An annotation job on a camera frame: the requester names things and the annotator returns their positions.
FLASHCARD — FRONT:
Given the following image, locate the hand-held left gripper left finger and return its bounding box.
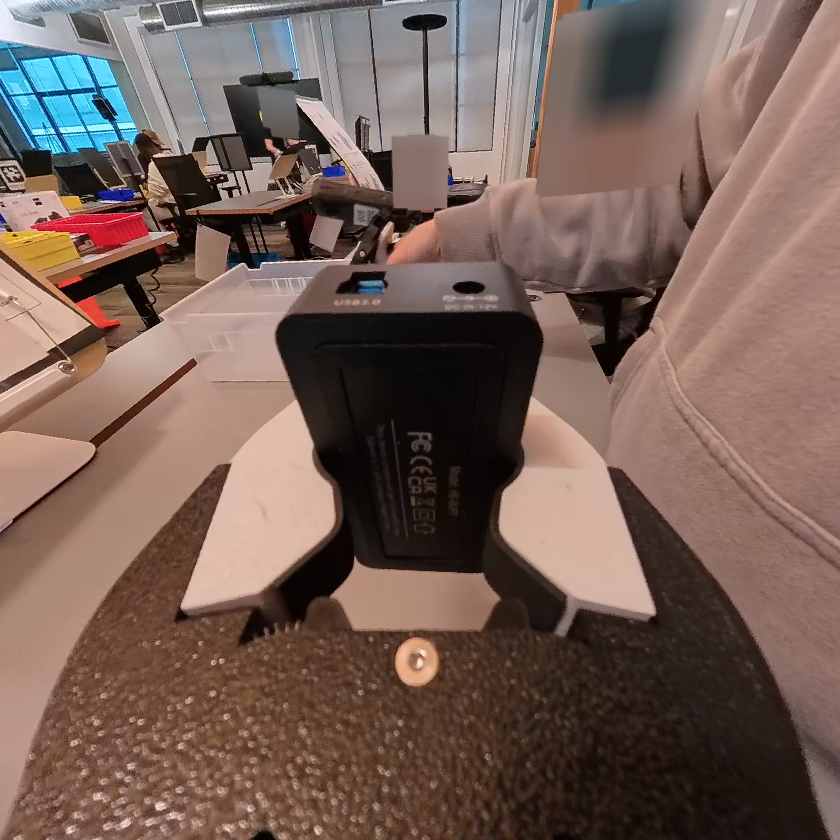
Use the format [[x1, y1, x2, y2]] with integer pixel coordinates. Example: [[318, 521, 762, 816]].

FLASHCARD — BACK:
[[180, 400, 355, 618]]

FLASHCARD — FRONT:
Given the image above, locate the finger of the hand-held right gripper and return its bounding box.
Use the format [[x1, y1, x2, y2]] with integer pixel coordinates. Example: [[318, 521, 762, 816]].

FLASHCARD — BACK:
[[351, 220, 396, 266]]

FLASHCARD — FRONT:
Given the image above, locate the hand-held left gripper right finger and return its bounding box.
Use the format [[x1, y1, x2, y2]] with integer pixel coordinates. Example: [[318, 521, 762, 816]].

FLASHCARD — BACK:
[[486, 397, 657, 637]]

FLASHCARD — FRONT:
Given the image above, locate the black usb hub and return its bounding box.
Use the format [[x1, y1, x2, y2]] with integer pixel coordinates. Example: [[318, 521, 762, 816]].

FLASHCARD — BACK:
[[276, 261, 544, 573]]

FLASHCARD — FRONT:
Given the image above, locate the person's right forearm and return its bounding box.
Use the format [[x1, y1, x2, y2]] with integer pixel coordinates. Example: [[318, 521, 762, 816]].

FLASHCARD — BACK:
[[433, 177, 697, 294]]

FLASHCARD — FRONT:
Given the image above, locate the person's right hand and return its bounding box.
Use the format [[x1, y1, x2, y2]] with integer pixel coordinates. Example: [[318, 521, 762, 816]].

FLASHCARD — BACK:
[[387, 220, 441, 265]]

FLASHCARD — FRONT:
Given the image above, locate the white poster board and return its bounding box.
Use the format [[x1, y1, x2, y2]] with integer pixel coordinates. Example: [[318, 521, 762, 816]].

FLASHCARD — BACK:
[[295, 97, 385, 191]]

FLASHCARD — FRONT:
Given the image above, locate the wooden desk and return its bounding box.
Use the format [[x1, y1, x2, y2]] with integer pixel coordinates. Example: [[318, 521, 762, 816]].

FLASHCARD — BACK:
[[185, 190, 316, 260]]

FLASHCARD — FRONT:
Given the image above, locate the large black monitor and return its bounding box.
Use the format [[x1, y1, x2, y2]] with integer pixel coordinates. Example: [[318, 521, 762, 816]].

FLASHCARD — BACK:
[[223, 79, 324, 153]]

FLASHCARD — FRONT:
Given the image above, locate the hanging white paper sheet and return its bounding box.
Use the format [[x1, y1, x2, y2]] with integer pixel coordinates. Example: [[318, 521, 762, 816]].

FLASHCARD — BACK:
[[195, 225, 231, 282]]

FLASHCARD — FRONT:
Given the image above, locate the black floor lamp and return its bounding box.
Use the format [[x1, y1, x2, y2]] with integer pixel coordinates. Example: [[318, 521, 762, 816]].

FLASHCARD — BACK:
[[402, 14, 449, 135]]

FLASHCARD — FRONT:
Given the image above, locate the black office chair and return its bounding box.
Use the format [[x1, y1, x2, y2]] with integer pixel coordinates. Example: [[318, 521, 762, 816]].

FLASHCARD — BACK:
[[151, 154, 224, 263]]

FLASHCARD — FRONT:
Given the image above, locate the clear plastic bin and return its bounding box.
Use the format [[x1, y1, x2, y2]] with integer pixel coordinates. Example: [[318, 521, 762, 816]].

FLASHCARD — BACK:
[[161, 259, 355, 383]]

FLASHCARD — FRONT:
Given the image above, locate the person's torso in sweatshirt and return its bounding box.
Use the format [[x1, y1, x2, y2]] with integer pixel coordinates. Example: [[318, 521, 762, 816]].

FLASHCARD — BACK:
[[607, 0, 840, 795]]

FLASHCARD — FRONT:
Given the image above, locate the white document stand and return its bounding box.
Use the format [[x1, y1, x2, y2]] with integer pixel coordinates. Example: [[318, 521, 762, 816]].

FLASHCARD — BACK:
[[0, 248, 109, 532]]

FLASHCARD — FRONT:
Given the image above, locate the red plastic bin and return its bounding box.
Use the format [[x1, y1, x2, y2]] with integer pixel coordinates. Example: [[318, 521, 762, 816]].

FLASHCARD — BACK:
[[31, 211, 149, 248]]

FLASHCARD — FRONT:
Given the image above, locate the orange cone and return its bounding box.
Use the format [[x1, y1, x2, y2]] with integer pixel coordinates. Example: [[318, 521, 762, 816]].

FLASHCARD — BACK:
[[75, 295, 122, 330]]

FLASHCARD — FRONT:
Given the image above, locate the yellow plastic bin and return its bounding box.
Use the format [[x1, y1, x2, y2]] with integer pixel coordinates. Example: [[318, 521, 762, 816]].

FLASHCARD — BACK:
[[0, 231, 83, 272]]

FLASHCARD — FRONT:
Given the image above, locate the white cardboard box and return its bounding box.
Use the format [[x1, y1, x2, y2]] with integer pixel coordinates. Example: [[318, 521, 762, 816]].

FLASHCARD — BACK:
[[0, 192, 70, 232]]

